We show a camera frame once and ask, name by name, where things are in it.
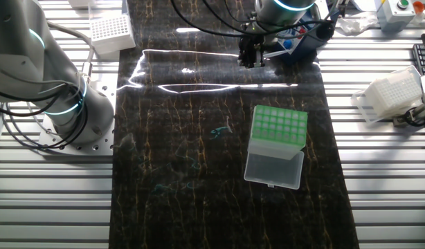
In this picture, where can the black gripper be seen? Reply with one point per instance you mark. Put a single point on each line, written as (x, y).
(252, 41)

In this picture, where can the large translucent pipette tip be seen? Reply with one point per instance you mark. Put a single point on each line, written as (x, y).
(278, 53)

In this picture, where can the blue vortex mixer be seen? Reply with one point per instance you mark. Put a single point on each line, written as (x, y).
(309, 46)

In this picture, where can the green pipette tip holder box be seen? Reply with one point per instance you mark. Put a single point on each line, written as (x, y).
(278, 124)

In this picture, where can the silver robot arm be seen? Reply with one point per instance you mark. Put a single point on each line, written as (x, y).
(22, 58)

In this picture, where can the white tip rack clear lid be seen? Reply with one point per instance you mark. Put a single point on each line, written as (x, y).
(396, 91)
(112, 32)

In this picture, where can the white crumpled tissue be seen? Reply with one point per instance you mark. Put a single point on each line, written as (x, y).
(358, 24)

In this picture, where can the white paper sheet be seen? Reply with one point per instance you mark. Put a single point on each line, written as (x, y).
(363, 4)

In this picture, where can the grey button control box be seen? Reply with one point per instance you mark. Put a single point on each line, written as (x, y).
(394, 17)

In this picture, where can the orange round cap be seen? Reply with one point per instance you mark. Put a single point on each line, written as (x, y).
(418, 7)

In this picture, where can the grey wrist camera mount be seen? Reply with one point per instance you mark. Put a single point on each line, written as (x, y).
(321, 8)

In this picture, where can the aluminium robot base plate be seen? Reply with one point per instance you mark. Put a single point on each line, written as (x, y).
(105, 90)

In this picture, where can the metal camera clamp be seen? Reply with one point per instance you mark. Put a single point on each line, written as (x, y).
(418, 112)

